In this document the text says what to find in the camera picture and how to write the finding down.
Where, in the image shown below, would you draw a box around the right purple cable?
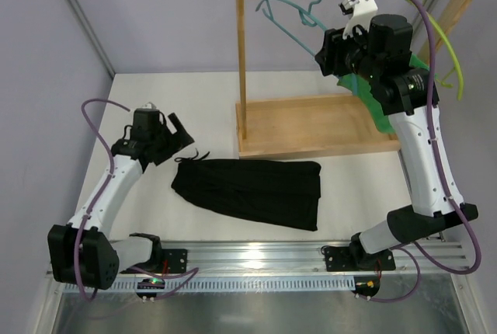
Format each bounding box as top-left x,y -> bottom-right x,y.
347,0 -> 482,304

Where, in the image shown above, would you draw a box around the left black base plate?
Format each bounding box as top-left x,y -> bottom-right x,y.
161,249 -> 188,275

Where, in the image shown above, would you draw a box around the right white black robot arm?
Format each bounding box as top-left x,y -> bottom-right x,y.
315,14 -> 478,269

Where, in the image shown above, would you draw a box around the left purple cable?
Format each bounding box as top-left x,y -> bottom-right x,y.
73,97 -> 199,319

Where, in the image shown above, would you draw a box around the green microfibre cloth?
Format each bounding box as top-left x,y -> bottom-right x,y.
338,54 -> 429,134

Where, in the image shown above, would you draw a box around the wooden clothes rack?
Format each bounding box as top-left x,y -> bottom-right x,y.
235,0 -> 472,159

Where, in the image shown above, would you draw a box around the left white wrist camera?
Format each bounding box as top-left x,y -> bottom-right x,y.
141,102 -> 157,110

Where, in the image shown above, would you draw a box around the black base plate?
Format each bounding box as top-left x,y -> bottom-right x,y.
321,245 -> 396,272
161,249 -> 188,275

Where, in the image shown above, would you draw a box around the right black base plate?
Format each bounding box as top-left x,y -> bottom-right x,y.
321,245 -> 396,272

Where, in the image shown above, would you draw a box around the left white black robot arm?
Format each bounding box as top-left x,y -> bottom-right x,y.
47,108 -> 194,290

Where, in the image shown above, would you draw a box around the teal plastic hanger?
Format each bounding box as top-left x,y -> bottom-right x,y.
249,0 -> 346,72

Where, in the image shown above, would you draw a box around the lime green plastic hanger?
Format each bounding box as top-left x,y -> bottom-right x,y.
405,0 -> 465,101

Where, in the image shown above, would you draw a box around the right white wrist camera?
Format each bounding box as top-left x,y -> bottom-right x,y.
339,0 -> 378,40

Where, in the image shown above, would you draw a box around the grey slotted cable duct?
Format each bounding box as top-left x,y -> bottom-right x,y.
64,276 -> 356,294

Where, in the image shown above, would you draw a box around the purple cable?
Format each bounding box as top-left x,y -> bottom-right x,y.
347,0 -> 482,304
73,97 -> 199,319

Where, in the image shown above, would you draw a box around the black trousers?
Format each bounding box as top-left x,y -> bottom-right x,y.
171,155 -> 321,231

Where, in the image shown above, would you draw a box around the aluminium mounting rail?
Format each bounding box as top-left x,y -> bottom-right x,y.
45,239 -> 467,277

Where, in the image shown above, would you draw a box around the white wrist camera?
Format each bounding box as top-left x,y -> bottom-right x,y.
141,102 -> 157,110
339,0 -> 378,40

